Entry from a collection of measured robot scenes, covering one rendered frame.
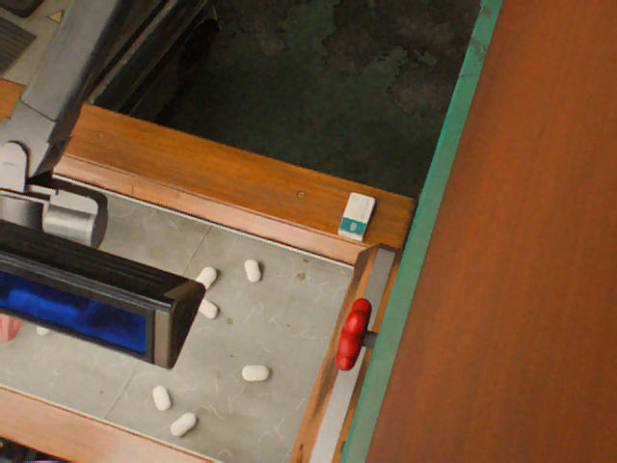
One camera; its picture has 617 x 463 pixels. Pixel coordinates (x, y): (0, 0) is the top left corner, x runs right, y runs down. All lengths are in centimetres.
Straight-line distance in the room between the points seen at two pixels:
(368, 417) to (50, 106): 59
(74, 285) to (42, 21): 110
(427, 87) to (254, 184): 111
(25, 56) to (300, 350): 94
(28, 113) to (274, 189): 33
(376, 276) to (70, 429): 42
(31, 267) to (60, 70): 31
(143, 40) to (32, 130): 89
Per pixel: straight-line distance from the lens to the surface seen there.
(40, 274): 59
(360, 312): 38
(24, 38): 161
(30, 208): 89
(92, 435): 91
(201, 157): 100
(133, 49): 169
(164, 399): 90
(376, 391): 36
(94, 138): 106
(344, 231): 91
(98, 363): 95
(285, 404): 89
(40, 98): 85
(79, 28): 83
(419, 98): 198
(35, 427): 94
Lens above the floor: 162
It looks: 67 degrees down
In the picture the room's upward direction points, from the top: 3 degrees counter-clockwise
